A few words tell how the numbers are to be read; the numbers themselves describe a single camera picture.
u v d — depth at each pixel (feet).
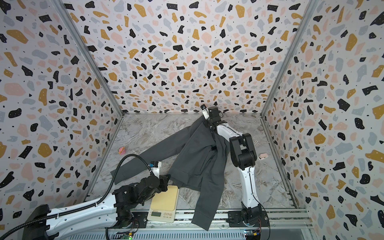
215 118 2.76
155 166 2.26
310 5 2.34
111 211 1.72
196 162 2.90
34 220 1.35
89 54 2.83
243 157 1.95
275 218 2.50
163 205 2.50
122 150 3.11
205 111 3.09
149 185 1.86
